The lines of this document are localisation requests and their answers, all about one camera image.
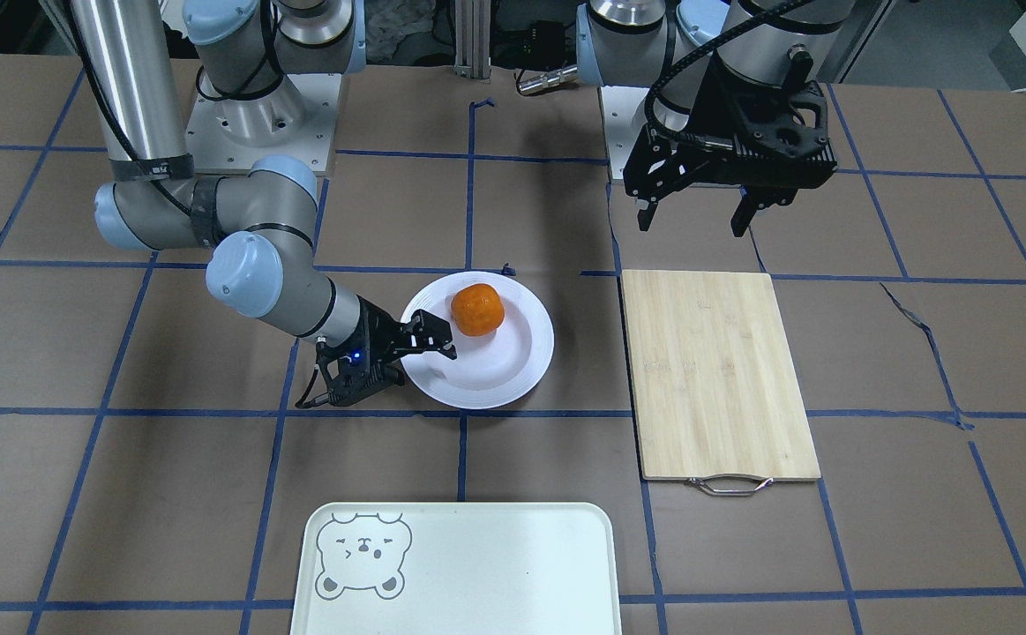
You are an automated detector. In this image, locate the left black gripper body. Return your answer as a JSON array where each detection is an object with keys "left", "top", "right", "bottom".
[{"left": 623, "top": 67, "right": 838, "bottom": 198}]

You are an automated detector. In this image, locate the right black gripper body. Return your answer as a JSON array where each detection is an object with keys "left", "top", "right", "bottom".
[{"left": 314, "top": 297, "right": 413, "bottom": 407}]

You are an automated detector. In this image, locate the orange fruit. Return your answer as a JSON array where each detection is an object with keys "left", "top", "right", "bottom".
[{"left": 451, "top": 284, "right": 506, "bottom": 338}]

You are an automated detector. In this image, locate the white round plate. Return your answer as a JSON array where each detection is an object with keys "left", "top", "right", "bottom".
[{"left": 402, "top": 271, "right": 554, "bottom": 410}]

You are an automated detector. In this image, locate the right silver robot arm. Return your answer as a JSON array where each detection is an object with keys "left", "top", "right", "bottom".
[{"left": 61, "top": 1, "right": 457, "bottom": 409}]

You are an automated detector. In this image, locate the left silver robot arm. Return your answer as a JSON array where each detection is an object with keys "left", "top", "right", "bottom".
[{"left": 576, "top": 1, "right": 854, "bottom": 236}]

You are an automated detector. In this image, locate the cream bear tray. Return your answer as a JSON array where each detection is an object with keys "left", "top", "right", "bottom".
[{"left": 290, "top": 502, "right": 623, "bottom": 634}]

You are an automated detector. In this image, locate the wooden cutting board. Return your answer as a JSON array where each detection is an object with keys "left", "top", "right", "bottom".
[{"left": 620, "top": 269, "right": 820, "bottom": 493}]

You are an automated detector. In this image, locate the brown paper table cover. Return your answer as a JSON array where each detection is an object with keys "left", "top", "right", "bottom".
[{"left": 0, "top": 56, "right": 1026, "bottom": 634}]

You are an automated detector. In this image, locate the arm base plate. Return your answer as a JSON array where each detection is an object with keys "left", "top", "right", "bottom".
[
  {"left": 599, "top": 84, "right": 753, "bottom": 188},
  {"left": 184, "top": 73, "right": 344, "bottom": 176}
]

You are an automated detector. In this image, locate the aluminium frame post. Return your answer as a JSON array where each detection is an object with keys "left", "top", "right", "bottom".
[{"left": 453, "top": 0, "right": 492, "bottom": 83}]

